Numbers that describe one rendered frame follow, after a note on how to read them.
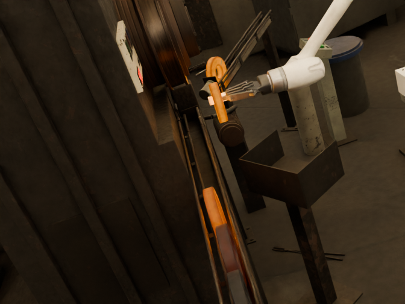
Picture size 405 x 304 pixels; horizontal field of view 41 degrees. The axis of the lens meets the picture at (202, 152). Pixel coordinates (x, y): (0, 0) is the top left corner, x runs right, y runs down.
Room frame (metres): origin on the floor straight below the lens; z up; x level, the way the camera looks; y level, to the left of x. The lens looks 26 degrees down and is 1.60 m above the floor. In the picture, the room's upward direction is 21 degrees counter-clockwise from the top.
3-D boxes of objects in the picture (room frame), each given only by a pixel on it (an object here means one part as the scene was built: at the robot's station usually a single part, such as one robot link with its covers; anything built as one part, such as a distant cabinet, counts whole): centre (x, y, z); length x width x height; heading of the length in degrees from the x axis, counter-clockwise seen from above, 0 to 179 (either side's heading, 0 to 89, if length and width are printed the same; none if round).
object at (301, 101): (2.72, -0.62, 0.26); 0.12 x 0.12 x 0.52
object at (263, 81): (1.89, -0.28, 0.84); 0.09 x 0.08 x 0.07; 88
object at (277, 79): (1.89, -0.35, 0.83); 0.09 x 0.06 x 0.09; 178
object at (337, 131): (2.75, -0.78, 0.31); 0.24 x 0.16 x 0.62; 178
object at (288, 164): (1.57, -0.26, 0.36); 0.26 x 0.20 x 0.72; 33
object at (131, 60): (1.77, 0.11, 1.15); 0.26 x 0.02 x 0.18; 178
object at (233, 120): (2.43, -0.16, 0.27); 0.22 x 0.13 x 0.53; 178
